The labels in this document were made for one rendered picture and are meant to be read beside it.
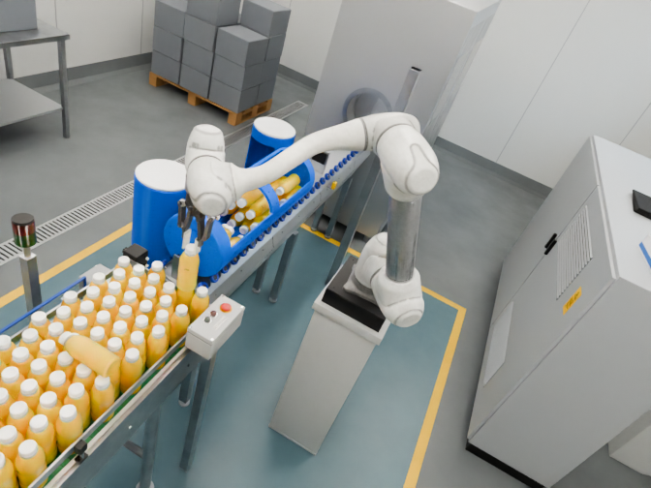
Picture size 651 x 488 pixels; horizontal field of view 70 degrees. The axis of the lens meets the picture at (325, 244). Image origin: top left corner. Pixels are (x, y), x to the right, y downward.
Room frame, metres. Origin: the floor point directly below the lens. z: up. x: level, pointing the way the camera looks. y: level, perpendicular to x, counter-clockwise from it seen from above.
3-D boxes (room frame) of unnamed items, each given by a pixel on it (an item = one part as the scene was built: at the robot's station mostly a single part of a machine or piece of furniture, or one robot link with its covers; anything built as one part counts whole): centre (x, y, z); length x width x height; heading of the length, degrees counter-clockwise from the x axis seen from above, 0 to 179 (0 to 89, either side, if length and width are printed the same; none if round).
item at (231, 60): (5.22, 1.91, 0.59); 1.20 x 0.80 x 1.19; 77
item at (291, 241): (2.35, 0.21, 0.31); 0.06 x 0.06 x 0.63; 78
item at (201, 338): (1.07, 0.26, 1.05); 0.20 x 0.10 x 0.10; 168
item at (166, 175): (1.87, 0.86, 1.03); 0.28 x 0.28 x 0.01
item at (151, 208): (1.87, 0.86, 0.59); 0.28 x 0.28 x 0.88
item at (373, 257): (1.52, -0.24, 1.25); 0.18 x 0.16 x 0.22; 29
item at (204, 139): (1.12, 0.41, 1.67); 0.13 x 0.11 x 0.16; 28
